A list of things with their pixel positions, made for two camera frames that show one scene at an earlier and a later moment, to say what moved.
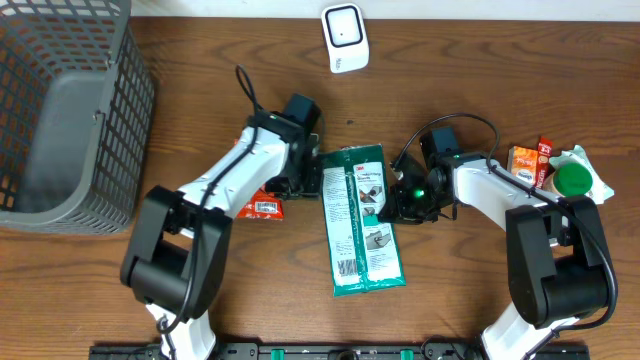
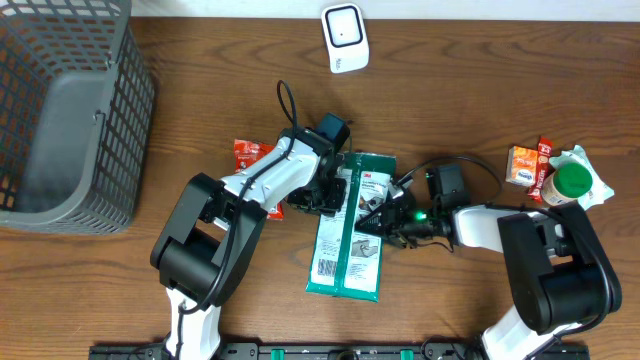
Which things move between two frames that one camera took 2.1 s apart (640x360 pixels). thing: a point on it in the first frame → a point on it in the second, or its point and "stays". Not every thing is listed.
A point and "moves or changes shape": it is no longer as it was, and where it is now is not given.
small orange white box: x=522 y=163 stays
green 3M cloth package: x=363 y=252 moves or changes shape
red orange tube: x=544 y=151 stays
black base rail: x=339 y=351 stays
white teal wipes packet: x=598 y=192 stays
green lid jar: x=570 y=179 stays
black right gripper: x=400 y=208 → x=393 y=225
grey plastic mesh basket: x=77 y=98 stays
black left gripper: x=286 y=189 → x=313 y=202
